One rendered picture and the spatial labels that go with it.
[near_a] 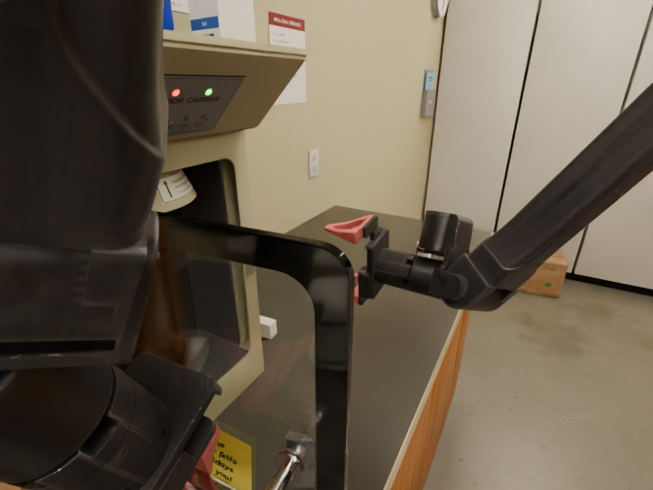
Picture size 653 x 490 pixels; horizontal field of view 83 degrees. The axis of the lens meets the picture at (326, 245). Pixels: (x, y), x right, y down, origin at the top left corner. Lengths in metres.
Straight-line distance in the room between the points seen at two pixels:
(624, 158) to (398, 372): 0.53
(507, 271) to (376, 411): 0.36
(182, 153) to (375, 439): 0.52
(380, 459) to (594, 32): 2.99
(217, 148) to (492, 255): 0.39
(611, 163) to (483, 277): 0.17
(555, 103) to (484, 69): 0.56
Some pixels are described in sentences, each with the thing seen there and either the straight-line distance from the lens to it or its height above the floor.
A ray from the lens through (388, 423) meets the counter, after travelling 0.70.
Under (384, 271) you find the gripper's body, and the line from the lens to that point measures 0.57.
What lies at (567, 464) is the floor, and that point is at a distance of 2.07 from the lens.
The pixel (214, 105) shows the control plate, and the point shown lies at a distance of 0.46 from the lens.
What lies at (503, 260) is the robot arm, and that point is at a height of 1.28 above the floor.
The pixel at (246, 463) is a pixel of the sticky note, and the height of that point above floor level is 1.18.
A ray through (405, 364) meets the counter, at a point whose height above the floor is 0.94.
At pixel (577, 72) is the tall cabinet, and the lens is 3.24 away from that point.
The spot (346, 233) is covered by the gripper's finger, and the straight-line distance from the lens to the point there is 0.57.
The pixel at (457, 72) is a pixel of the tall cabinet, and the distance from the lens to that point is 3.30.
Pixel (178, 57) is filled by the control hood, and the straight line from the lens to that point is 0.38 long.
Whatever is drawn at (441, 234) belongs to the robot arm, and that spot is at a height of 1.27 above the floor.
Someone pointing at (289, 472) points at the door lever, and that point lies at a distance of 0.32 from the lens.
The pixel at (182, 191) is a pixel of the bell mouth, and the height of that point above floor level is 1.33.
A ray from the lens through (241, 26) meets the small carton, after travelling 0.48.
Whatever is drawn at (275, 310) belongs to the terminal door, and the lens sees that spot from 0.24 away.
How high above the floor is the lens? 1.47
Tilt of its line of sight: 24 degrees down
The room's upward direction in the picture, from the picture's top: straight up
